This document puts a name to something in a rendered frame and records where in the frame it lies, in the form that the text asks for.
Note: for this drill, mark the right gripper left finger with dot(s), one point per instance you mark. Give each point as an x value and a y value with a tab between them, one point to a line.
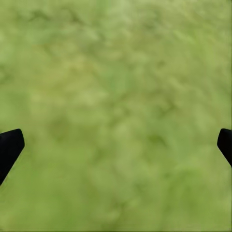
11	145

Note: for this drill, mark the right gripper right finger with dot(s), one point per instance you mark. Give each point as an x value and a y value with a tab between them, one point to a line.
224	143

